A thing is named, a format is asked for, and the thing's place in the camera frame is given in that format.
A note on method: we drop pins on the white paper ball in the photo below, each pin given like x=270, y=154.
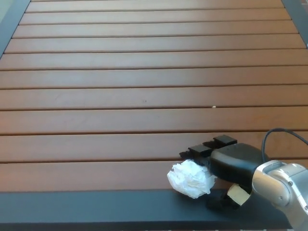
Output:
x=190, y=180

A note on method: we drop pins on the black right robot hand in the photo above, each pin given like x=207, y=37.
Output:
x=233, y=161

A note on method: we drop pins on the wooden slat table dark frame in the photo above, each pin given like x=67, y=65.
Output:
x=96, y=207

